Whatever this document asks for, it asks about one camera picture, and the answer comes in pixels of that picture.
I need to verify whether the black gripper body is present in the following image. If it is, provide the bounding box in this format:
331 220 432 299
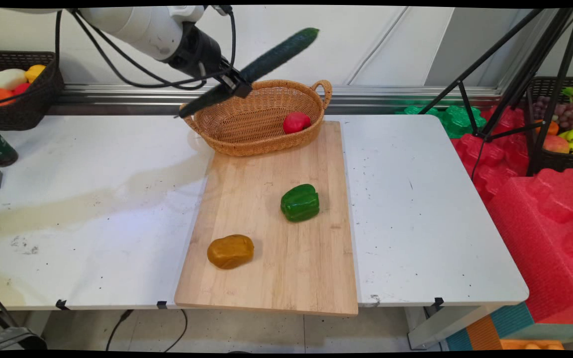
167 22 232 80

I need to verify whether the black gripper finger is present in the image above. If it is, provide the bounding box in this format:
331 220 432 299
217 77 253 98
221 59 248 84

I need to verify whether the long dark green cucumber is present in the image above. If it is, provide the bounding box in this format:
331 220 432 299
177 27 320 119

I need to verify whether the red apple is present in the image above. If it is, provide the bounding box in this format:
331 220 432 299
283 111 311 135

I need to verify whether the green bell pepper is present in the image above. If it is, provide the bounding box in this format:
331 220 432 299
280 183 320 223

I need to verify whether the brown potato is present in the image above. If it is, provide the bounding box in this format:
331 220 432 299
207 234 255 270

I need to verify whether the yellow lemon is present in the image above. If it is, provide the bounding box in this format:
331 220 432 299
24 65 47 84

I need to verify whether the black woven basket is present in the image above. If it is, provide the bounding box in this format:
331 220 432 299
0 51 65 131

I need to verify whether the wooden cutting board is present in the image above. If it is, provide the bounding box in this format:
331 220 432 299
174 121 359 316

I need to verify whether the cream white melon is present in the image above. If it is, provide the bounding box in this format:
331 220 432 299
0 69 28 91

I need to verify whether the green foam mat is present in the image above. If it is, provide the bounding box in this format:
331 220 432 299
395 103 487 139

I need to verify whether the red foam mat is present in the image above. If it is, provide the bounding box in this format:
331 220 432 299
451 105 531 202
485 168 573 325

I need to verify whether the black tripod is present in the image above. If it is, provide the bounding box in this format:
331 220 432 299
418 7 573 177

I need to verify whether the white table leg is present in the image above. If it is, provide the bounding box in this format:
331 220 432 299
406 303 501 350

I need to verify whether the orange pink peach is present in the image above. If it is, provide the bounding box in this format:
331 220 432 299
543 134 571 154

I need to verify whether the purple grapes bunch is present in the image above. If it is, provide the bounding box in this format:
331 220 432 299
533 97 573 130

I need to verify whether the black stand base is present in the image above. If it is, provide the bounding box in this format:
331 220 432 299
0 283 48 351

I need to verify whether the teal orange foam mat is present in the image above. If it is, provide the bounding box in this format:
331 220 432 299
446 301 573 351

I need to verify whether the wicker basket with handles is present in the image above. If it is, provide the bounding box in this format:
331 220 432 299
180 80 333 158

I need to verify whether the metal window rail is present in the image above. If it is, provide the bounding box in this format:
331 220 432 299
50 84 503 116

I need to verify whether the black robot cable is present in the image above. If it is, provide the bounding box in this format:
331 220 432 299
0 6 238 107

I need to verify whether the thin black floor cable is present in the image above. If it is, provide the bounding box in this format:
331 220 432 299
164 309 189 353

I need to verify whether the black floor cable with plug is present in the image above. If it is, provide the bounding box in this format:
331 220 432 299
105 309 134 352

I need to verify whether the black wire fruit basket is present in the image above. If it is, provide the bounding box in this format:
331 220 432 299
525 76 573 175

